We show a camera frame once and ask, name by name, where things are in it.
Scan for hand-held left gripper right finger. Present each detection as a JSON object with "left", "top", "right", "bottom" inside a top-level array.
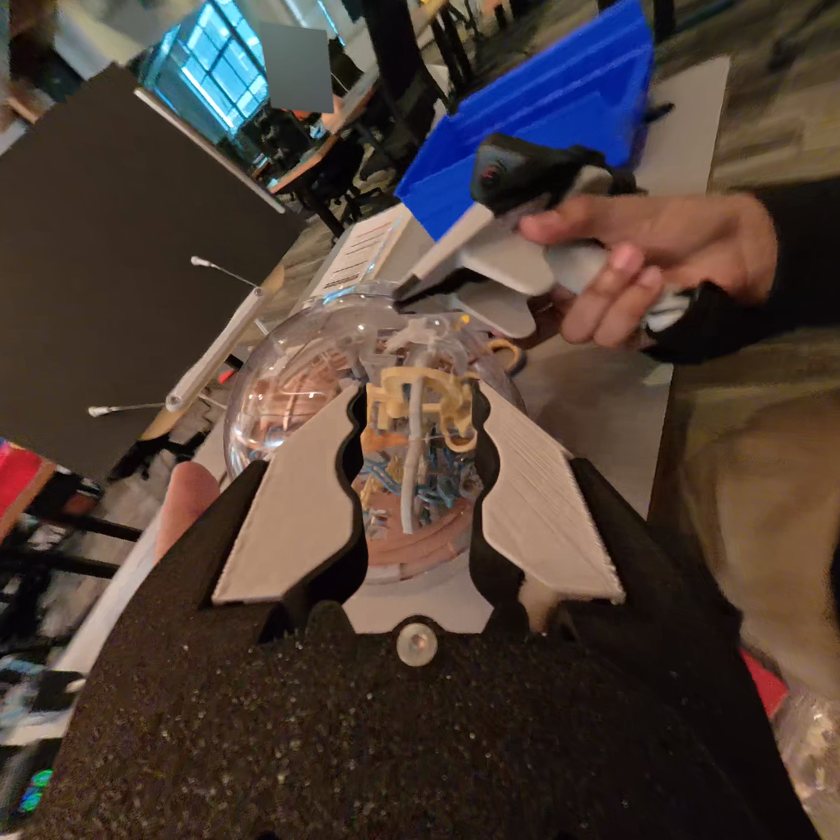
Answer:
[{"left": 468, "top": 381, "right": 627, "bottom": 608}]

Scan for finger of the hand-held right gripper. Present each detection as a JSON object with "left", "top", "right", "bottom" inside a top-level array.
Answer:
[
  {"left": 453, "top": 287, "right": 538, "bottom": 340},
  {"left": 392, "top": 203, "right": 559, "bottom": 311}
]

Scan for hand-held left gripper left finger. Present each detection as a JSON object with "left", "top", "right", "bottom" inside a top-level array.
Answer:
[{"left": 210, "top": 384, "right": 370, "bottom": 608}]

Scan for clear plastic maze ball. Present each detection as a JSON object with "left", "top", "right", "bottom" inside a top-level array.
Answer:
[{"left": 223, "top": 281, "right": 530, "bottom": 586}]

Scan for person's right forearm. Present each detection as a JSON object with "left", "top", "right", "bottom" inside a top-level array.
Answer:
[{"left": 643, "top": 176, "right": 840, "bottom": 366}]

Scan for person's left hand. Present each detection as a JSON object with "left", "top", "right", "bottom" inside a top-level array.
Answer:
[{"left": 154, "top": 461, "right": 221, "bottom": 567}]

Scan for person's right hand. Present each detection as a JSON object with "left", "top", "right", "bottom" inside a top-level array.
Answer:
[{"left": 518, "top": 192, "right": 780, "bottom": 349}]

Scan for blue plastic bin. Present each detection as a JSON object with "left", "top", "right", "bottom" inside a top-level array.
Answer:
[{"left": 394, "top": 0, "right": 658, "bottom": 240}]

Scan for laminated printed sheet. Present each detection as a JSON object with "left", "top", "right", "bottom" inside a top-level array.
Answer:
[{"left": 307, "top": 211, "right": 411, "bottom": 304}]

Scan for white model on stand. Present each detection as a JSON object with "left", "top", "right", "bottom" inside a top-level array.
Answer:
[{"left": 87, "top": 255, "right": 284, "bottom": 442}]

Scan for person's tan trousers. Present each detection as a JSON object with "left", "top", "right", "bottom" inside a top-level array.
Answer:
[{"left": 666, "top": 367, "right": 840, "bottom": 700}]

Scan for red packet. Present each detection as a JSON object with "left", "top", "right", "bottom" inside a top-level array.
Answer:
[{"left": 740, "top": 648, "right": 790, "bottom": 721}]

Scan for black divider panel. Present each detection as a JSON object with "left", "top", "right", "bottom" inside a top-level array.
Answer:
[{"left": 0, "top": 64, "right": 311, "bottom": 481}]

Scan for clear plastic wrap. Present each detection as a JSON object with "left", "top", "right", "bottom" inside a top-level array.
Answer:
[{"left": 774, "top": 682, "right": 840, "bottom": 811}]

